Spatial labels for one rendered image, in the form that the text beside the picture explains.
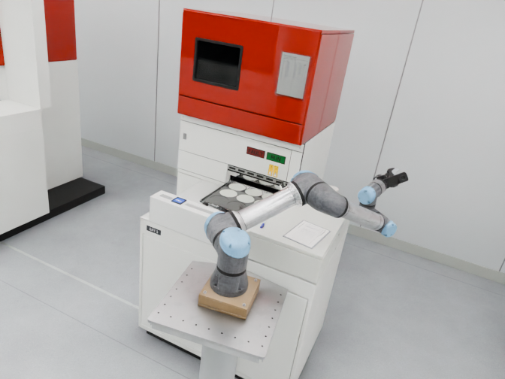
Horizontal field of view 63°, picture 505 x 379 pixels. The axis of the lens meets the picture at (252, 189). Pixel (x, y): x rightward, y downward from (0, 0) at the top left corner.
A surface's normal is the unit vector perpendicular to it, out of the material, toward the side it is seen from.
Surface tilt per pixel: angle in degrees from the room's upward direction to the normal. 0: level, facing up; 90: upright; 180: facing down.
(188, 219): 90
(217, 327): 0
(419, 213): 90
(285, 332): 90
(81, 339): 0
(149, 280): 90
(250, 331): 0
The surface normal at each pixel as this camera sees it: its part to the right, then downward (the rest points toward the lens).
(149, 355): 0.13, -0.90
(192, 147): -0.42, 0.33
